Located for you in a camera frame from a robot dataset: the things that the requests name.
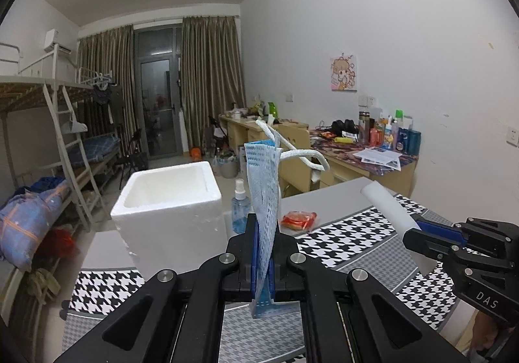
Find glass balcony door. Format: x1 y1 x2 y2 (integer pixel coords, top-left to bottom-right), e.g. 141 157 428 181
134 25 183 159

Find hanging dark clothes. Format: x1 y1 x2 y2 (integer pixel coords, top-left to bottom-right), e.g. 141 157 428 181
92 83 124 129

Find dark blue cloth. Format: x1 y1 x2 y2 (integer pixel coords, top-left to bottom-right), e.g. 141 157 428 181
30 177 67 193

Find olive cloth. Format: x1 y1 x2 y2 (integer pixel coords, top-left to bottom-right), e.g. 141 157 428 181
26 268 61 303

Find white foam box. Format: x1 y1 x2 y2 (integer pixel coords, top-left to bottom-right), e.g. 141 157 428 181
110 161 223 269

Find small blue spray bottle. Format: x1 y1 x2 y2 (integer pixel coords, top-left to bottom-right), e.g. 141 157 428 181
231 179 249 234

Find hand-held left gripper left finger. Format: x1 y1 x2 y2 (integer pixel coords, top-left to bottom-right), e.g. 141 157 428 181
53 214 260 363

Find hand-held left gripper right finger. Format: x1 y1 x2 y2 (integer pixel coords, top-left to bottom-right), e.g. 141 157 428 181
270 231 477 363

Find red snack packet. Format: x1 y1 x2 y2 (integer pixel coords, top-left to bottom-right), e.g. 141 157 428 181
280 210 318 231

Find pink cartoon wall poster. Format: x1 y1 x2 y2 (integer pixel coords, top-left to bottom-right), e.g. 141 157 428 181
330 54 359 91

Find white bunk bed ladder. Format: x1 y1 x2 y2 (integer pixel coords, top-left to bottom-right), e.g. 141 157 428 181
42 83 102 232

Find smiley wooden chair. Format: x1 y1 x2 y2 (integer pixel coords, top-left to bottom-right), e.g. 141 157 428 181
278 124 322 197

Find blue plaid mattress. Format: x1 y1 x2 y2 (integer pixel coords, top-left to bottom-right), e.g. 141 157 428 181
81 135 121 163

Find red plastic bag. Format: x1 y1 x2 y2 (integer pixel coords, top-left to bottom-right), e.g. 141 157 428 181
44 227 78 262

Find brown curtain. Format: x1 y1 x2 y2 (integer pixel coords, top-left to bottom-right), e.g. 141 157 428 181
77 25 136 145
180 16 247 153

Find wooden desk with printed mat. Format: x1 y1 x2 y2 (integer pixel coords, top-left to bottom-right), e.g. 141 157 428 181
308 130 418 189

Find blue face mask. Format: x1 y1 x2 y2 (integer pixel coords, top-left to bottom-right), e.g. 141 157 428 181
243 119 329 319

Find houndstooth tablecloth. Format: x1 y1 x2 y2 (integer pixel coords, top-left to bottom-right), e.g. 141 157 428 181
61 193 519 363

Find printed papers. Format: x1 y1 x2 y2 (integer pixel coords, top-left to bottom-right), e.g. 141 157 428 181
353 146 402 171

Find person's right hand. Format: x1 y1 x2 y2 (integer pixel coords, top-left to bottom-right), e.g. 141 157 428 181
470 308 512 357

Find white metal bunk bed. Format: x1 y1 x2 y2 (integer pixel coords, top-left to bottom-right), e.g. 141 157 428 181
0 43 142 266

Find white air conditioner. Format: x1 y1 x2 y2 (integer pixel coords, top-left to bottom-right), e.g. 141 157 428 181
44 29 73 54

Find wooden desk with drawers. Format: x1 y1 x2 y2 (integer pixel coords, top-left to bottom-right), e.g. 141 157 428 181
219 112 309 181

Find group of toiletry bottles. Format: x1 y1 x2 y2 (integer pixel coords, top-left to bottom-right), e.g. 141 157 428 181
357 109 422 156

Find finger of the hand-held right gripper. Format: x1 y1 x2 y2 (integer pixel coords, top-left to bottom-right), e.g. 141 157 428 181
403 227 450 263
414 214 519 255

